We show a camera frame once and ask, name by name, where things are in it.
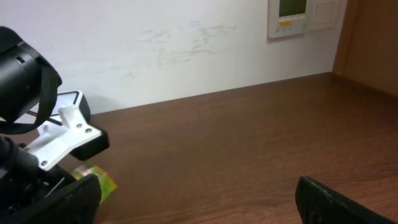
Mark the white barcode scanner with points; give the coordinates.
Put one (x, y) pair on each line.
(65, 99)

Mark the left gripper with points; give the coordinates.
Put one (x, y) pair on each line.
(24, 183)

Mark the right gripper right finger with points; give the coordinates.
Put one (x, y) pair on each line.
(317, 203)

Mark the green juice carton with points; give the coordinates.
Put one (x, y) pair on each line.
(107, 184)

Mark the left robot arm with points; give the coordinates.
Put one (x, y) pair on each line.
(29, 87)

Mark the wall thermostat panel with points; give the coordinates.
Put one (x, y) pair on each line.
(288, 17)

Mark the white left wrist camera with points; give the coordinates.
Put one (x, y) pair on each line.
(75, 136)

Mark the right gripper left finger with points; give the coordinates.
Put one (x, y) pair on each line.
(77, 203)

